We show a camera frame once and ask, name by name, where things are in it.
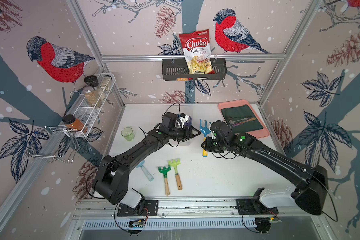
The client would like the light blue fork pale handle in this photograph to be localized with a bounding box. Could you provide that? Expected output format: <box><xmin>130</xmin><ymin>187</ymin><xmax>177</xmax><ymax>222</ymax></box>
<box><xmin>137</xmin><ymin>160</ymin><xmax>154</xmax><ymax>182</ymax></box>

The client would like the dark green cloth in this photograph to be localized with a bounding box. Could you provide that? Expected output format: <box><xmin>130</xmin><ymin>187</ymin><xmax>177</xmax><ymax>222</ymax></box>
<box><xmin>221</xmin><ymin>105</ymin><xmax>264</xmax><ymax>134</ymax></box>

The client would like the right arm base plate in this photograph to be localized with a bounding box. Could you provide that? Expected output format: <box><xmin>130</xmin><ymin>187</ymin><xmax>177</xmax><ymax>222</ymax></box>
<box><xmin>235</xmin><ymin>188</ymin><xmax>279</xmax><ymax>216</ymax></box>

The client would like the pink tray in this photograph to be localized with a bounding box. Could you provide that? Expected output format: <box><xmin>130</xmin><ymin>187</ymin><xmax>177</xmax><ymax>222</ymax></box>
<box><xmin>218</xmin><ymin>100</ymin><xmax>270</xmax><ymax>139</ymax></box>

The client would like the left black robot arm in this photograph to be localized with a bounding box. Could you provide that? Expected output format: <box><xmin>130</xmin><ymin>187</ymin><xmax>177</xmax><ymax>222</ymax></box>
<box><xmin>92</xmin><ymin>113</ymin><xmax>201</xmax><ymax>209</ymax></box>

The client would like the lime green rake wooden handle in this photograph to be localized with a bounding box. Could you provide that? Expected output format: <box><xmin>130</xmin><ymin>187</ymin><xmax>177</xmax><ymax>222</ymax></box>
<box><xmin>168</xmin><ymin>159</ymin><xmax>183</xmax><ymax>191</ymax></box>

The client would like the pale spice jar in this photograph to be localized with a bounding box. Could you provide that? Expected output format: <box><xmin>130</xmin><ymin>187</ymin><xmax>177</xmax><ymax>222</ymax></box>
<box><xmin>100</xmin><ymin>75</ymin><xmax>112</xmax><ymax>91</ymax></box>

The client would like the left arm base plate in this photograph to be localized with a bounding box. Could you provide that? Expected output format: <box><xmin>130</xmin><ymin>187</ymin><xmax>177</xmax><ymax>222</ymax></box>
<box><xmin>117</xmin><ymin>200</ymin><xmax>159</xmax><ymax>217</ymax></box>

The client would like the beige spice jar silver lid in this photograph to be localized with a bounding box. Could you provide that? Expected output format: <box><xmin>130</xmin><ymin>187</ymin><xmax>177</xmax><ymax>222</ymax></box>
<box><xmin>83</xmin><ymin>86</ymin><xmax>102</xmax><ymax>108</ymax></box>

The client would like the orange spice jar black lid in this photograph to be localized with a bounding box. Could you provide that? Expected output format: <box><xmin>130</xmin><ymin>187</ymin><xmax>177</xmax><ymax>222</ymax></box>
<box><xmin>62</xmin><ymin>115</ymin><xmax>88</xmax><ymax>134</ymax></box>

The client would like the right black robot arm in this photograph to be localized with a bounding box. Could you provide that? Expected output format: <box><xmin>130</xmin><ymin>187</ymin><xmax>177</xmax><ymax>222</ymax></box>
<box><xmin>201</xmin><ymin>121</ymin><xmax>328</xmax><ymax>216</ymax></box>

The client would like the metal spoon on cloth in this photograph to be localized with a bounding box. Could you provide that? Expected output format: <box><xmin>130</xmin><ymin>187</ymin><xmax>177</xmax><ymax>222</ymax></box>
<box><xmin>229</xmin><ymin>117</ymin><xmax>257</xmax><ymax>127</ymax></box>

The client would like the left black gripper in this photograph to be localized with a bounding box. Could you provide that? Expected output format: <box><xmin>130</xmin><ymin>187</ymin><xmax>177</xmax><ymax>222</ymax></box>
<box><xmin>168</xmin><ymin>125</ymin><xmax>201</xmax><ymax>142</ymax></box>

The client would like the wire hook rack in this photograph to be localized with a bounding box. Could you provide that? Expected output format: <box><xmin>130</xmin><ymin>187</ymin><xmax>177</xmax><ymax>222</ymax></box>
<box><xmin>24</xmin><ymin>125</ymin><xmax>80</xmax><ymax>164</ymax></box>

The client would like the clear plastic storage box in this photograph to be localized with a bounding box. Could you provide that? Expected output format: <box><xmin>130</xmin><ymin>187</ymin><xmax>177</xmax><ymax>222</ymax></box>
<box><xmin>169</xmin><ymin>104</ymin><xmax>192</xmax><ymax>146</ymax></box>

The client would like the dark green rake wooden handle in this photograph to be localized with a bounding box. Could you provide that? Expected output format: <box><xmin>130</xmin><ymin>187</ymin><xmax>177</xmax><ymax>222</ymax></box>
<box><xmin>158</xmin><ymin>165</ymin><xmax>171</xmax><ymax>196</ymax></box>

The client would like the blue fork rake yellow handle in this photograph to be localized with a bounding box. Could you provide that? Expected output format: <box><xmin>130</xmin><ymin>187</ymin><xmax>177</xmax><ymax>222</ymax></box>
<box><xmin>199</xmin><ymin>119</ymin><xmax>211</xmax><ymax>140</ymax></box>

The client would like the black wall basket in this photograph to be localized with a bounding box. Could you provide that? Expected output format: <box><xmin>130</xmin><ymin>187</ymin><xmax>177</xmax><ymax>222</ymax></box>
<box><xmin>162</xmin><ymin>59</ymin><xmax>227</xmax><ymax>81</ymax></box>

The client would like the green plastic cup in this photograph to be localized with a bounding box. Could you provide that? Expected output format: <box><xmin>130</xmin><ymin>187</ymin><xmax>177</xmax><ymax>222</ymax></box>
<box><xmin>121</xmin><ymin>127</ymin><xmax>135</xmax><ymax>142</ymax></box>

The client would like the Chuba cassava chips bag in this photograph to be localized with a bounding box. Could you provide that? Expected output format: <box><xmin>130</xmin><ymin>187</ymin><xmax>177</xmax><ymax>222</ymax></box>
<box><xmin>179</xmin><ymin>30</ymin><xmax>215</xmax><ymax>75</ymax></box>

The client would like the white wire shelf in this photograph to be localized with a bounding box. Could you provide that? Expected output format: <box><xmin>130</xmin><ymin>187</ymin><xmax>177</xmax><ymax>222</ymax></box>
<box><xmin>67</xmin><ymin>74</ymin><xmax>115</xmax><ymax>142</ymax></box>

